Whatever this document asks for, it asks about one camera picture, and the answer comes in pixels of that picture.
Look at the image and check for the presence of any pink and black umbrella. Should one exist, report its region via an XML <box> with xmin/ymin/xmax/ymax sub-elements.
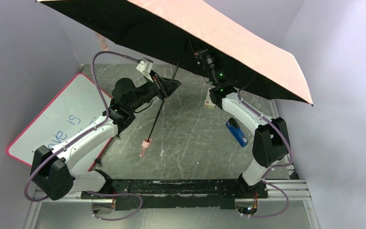
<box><xmin>35</xmin><ymin>0</ymin><xmax>314</xmax><ymax>158</ymax></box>

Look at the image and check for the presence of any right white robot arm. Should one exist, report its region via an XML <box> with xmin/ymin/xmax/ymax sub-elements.
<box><xmin>194</xmin><ymin>48</ymin><xmax>291</xmax><ymax>190</ymax></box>

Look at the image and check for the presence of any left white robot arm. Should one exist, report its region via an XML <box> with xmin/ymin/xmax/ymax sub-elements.
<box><xmin>26</xmin><ymin>71</ymin><xmax>181</xmax><ymax>200</ymax></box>

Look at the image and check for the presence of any small white cardboard box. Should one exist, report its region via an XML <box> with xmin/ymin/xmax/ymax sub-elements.
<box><xmin>204</xmin><ymin>91</ymin><xmax>215</xmax><ymax>110</ymax></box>

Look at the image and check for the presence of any blue marker pen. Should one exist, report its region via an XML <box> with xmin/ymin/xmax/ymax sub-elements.
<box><xmin>226</xmin><ymin>117</ymin><xmax>248</xmax><ymax>147</ymax></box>

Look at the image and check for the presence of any red framed whiteboard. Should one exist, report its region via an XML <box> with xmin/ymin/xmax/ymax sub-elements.
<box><xmin>6</xmin><ymin>73</ymin><xmax>105</xmax><ymax>166</ymax></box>

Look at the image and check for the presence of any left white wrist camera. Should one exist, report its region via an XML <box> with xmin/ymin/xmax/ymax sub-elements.
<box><xmin>136</xmin><ymin>58</ymin><xmax>153</xmax><ymax>82</ymax></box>

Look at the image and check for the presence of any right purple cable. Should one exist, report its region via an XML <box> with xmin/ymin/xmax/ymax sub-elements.
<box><xmin>237</xmin><ymin>73</ymin><xmax>294</xmax><ymax>219</ymax></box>

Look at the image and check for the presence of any purple cable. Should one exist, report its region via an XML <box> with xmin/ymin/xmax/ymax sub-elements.
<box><xmin>237</xmin><ymin>73</ymin><xmax>294</xmax><ymax>219</ymax></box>
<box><xmin>23</xmin><ymin>51</ymin><xmax>144</xmax><ymax>221</ymax></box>

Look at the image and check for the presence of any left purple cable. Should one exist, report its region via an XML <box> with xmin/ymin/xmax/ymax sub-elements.
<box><xmin>23</xmin><ymin>51</ymin><xmax>144</xmax><ymax>221</ymax></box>

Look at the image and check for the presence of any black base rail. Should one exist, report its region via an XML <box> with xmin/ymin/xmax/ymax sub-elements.
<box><xmin>81</xmin><ymin>179</ymin><xmax>268</xmax><ymax>211</ymax></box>

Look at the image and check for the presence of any aluminium frame rail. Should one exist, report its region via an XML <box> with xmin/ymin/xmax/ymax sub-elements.
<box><xmin>23</xmin><ymin>180</ymin><xmax>312</xmax><ymax>229</ymax></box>

